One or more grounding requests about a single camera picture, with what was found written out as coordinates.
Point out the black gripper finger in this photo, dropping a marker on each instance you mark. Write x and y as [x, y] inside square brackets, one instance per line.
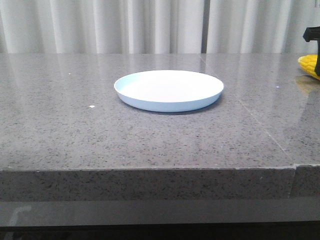
[313, 34]

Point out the yellow corn cob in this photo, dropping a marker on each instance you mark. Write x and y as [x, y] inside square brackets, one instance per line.
[310, 64]

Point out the light blue round plate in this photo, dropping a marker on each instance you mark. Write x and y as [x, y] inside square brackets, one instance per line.
[169, 91]

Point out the white pleated curtain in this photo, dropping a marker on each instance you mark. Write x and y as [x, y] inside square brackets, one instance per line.
[156, 26]

